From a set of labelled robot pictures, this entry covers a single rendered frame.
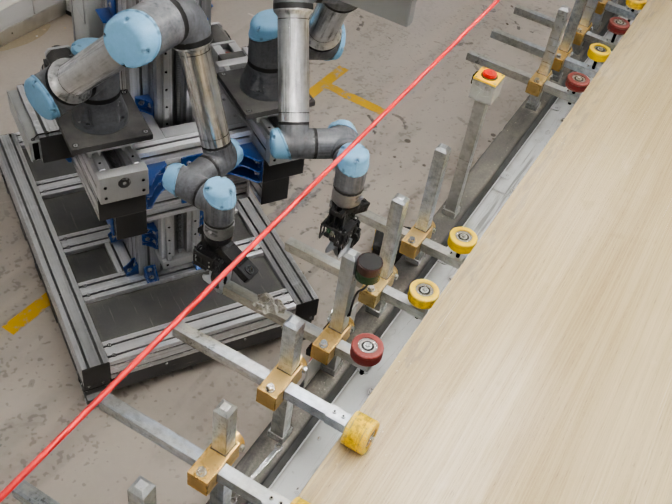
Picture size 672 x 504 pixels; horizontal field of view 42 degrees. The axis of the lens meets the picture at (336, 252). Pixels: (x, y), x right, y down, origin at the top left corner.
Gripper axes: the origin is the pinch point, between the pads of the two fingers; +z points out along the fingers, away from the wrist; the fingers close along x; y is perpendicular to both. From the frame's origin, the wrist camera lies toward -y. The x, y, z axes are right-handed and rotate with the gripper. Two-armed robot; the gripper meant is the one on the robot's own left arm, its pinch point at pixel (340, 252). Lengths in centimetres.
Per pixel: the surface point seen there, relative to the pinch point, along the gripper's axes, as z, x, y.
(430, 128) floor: 92, -44, -188
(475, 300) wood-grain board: 1.8, 36.6, -7.9
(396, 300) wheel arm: 8.3, 17.9, -1.2
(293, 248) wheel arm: 8.4, -14.5, -1.1
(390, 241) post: -6.9, 11.3, -4.9
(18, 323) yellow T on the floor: 92, -112, 17
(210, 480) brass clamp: -5, 13, 76
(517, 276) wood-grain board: 1.8, 42.4, -22.9
